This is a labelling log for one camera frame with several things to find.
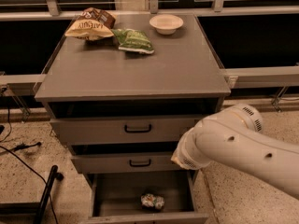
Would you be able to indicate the bottom grey drawer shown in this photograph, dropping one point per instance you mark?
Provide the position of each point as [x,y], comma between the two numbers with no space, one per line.
[116,199]

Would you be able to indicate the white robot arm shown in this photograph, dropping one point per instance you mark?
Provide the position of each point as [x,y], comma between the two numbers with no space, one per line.
[234,137]

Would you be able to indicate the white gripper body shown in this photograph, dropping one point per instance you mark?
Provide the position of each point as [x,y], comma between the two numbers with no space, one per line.
[189,157]

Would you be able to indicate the green chip bag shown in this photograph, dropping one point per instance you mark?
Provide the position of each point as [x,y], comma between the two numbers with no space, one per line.
[133,41]

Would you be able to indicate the black drawer handle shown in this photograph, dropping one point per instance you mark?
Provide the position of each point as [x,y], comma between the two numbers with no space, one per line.
[140,164]
[145,129]

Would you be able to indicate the black middle drawer handle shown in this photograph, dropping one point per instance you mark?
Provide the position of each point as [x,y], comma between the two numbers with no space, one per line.
[140,164]

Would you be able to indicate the black stand leg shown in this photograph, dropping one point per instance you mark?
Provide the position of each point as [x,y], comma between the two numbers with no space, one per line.
[37,210]

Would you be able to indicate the white bowl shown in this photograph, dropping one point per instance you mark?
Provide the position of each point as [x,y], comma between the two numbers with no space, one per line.
[166,24]

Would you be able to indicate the grey drawer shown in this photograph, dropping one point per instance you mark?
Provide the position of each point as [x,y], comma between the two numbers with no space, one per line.
[114,158]
[116,199]
[102,122]

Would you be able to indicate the top grey drawer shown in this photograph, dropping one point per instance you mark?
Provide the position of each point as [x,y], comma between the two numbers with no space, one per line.
[102,122]

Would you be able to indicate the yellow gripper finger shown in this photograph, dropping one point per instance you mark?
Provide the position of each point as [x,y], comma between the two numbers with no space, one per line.
[174,159]

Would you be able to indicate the grey drawer cabinet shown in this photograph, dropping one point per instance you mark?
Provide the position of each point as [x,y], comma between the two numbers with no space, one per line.
[182,66]

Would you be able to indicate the black top drawer handle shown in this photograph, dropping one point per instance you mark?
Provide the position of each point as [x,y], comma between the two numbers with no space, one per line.
[145,129]

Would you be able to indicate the middle grey drawer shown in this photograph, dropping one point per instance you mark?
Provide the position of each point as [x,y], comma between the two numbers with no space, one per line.
[114,158]

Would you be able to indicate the metal window railing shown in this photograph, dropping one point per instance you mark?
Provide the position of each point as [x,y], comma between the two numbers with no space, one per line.
[253,43]

